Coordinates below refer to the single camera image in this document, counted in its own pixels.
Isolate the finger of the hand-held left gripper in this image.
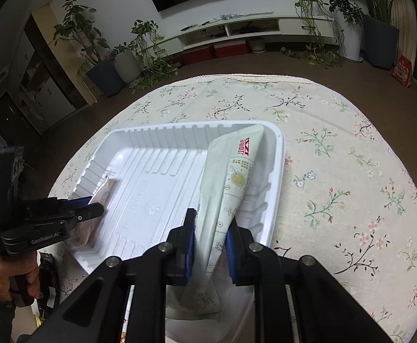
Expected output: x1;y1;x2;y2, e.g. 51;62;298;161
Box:
73;203;105;224
60;196;93;210

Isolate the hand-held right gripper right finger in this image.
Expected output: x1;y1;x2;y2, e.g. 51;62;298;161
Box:
226;218;395;343

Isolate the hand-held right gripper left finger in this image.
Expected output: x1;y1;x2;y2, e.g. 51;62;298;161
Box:
39;207;198;343

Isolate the pink snack packet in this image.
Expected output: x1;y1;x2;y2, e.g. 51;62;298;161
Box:
71;179;118;249

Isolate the black snack packet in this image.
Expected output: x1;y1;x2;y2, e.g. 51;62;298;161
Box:
37;252;61;320

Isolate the white plastic tray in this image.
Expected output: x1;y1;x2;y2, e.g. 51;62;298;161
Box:
63;119;286;329

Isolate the pale green snack packet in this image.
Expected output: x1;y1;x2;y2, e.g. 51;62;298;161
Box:
178;123;266;315

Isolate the gold snack packet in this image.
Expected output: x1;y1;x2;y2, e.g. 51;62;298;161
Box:
33;312;50;329

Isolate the plant in dark blue pot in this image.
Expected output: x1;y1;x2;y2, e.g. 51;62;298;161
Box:
53;0;125;97

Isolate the dark display cabinet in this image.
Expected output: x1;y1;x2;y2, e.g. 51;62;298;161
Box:
0;5;91;140

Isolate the plant in grey pot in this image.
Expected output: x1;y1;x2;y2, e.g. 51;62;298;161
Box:
112;19;180;91

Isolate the red storage box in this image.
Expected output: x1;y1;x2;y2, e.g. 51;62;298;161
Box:
214;40;248;58
180;47;214;65

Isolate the white round pot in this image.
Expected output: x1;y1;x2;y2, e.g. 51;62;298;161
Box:
248;37;266;53

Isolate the white television cabinet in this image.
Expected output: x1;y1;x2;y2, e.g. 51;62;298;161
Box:
142;14;338;56

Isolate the plant in tall white pot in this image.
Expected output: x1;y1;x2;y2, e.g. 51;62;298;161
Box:
323;0;364;61

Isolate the red paper bag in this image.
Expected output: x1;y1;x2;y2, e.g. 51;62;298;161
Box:
391;55;414;88

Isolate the trailing plant in small pot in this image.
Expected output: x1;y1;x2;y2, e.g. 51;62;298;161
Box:
294;0;341;67

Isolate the large plant in dark pot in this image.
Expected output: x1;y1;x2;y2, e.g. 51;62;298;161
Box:
333;0;400;70

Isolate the light wooden panel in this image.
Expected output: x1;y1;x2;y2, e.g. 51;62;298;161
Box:
391;0;417;79

